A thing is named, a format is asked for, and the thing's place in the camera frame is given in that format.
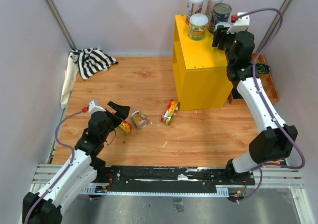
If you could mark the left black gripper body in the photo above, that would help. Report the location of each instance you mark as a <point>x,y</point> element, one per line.
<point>113,121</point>

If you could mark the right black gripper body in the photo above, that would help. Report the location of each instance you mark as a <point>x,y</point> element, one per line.
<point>226,39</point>

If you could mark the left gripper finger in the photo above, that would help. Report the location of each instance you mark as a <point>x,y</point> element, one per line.
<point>123,112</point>
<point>115,106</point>

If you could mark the orange fruit can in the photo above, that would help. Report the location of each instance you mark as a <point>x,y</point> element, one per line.
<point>139,119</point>

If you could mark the dark brown can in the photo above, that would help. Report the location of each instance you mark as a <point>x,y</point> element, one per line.
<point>220,13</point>

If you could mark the white lid yellow can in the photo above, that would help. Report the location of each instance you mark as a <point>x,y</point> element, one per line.
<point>197,26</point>

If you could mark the tall white lid can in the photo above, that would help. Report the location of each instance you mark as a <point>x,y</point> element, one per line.
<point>210,6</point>
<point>193,7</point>

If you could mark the green fruit can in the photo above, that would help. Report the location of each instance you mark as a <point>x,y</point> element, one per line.
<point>222,24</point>

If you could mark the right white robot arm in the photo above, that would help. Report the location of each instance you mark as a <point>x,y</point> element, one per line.
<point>275,137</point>

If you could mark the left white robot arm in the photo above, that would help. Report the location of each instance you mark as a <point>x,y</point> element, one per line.
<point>48,204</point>

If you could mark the red yellow fish tin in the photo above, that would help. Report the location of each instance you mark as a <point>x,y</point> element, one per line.
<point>125,127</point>

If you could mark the yellow cabinet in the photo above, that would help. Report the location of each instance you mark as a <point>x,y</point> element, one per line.
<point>200,72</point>

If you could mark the dark green item tray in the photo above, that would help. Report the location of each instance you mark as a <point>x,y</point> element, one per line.
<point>262,68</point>

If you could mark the black item lower tray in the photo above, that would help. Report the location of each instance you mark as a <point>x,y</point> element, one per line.
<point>236,94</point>

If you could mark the wooden compartment tray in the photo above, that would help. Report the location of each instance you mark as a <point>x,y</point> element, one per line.
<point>268,86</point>

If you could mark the striped black white cloth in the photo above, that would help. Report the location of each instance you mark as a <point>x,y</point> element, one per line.
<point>91,61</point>

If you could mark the cream cloth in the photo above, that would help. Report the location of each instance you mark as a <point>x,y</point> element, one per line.
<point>69,81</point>

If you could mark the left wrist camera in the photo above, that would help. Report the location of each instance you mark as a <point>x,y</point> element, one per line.
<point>94,106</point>

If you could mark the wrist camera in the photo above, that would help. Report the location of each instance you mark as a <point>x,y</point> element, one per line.
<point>240,23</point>
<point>94,106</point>

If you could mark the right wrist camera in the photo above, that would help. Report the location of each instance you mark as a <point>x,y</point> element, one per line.
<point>240,23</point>

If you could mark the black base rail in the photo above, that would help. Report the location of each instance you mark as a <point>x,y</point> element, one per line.
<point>160,180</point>

